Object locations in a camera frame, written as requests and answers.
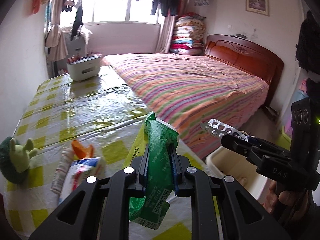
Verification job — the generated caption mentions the green tissue pack wrapper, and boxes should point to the green tissue pack wrapper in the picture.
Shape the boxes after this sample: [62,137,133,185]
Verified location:
[123,112,179,230]

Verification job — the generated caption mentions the silver pill blister pack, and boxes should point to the silver pill blister pack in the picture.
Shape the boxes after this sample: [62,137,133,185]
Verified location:
[200,119,248,141]

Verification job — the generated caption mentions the white red medicine box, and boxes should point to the white red medicine box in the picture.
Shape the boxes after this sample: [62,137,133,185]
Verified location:
[58,157,106,204]

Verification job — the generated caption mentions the orange peel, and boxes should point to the orange peel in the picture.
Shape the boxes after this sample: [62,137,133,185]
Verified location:
[71,140,94,159]

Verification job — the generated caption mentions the white tablet tube bottle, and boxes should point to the white tablet tube bottle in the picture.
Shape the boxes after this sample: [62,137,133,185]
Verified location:
[50,147,74,194]

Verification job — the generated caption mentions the green broccoli plush toy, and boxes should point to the green broccoli plush toy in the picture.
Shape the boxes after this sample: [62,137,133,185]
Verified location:
[0,137,39,185]

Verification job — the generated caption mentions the cream plastic trash bin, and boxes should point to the cream plastic trash bin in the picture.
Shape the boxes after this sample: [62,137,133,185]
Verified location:
[206,146,271,204]

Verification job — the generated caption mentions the person's right hand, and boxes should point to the person's right hand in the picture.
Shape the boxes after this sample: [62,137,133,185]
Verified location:
[263,181,309,220]

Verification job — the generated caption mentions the striped bed sheet mattress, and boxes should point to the striped bed sheet mattress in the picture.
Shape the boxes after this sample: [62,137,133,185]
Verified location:
[103,54,269,158]

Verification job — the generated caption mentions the red wooden headboard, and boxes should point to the red wooden headboard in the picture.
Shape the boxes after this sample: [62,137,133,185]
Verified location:
[204,34,284,106]

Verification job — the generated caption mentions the pink curtain right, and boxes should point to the pink curtain right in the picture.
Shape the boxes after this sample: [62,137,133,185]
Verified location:
[155,16,176,54]

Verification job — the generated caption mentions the white pen holder box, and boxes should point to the white pen holder box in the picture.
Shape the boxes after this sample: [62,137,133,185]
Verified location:
[67,55,101,81]

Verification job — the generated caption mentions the stack of folded quilts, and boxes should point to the stack of folded quilts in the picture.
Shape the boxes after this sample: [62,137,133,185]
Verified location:
[169,12,206,56]

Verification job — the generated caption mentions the white cabinet under window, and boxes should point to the white cabinet under window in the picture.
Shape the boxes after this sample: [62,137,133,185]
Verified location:
[62,25,92,58]

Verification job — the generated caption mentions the beige garment on curtain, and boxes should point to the beige garment on curtain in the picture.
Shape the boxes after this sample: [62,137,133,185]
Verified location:
[45,24,68,62]

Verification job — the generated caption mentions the black hanging garment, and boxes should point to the black hanging garment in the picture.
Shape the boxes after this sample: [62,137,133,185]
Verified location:
[71,1,83,41]

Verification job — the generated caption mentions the framed wall picture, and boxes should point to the framed wall picture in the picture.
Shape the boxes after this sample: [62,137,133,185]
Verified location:
[246,0,270,16]

